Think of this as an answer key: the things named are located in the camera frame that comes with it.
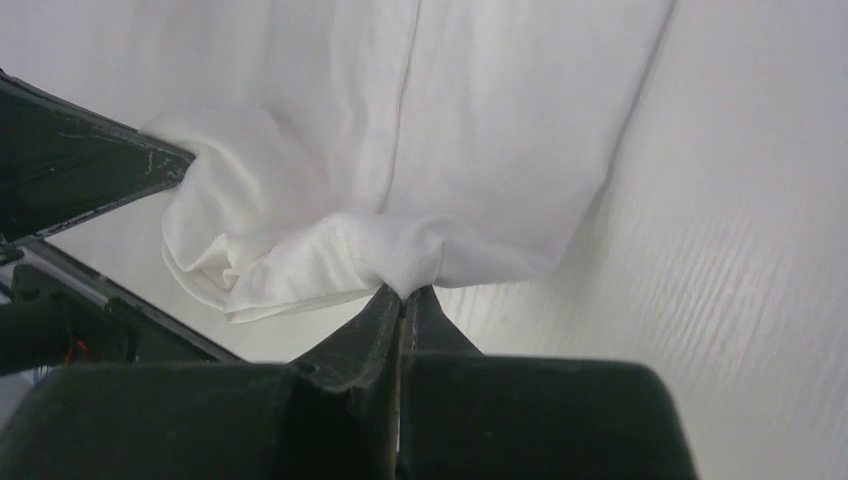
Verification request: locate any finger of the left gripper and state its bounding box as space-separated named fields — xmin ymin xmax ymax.
xmin=1 ymin=74 xmax=194 ymax=243

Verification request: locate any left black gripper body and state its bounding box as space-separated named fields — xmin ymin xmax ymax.
xmin=1 ymin=241 xmax=239 ymax=376

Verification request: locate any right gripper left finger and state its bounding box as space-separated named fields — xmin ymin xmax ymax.
xmin=1 ymin=288 xmax=403 ymax=479

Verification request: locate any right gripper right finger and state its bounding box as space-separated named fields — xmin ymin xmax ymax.
xmin=397 ymin=287 xmax=697 ymax=479

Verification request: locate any white t-shirt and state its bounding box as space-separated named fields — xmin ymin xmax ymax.
xmin=143 ymin=1 xmax=672 ymax=323

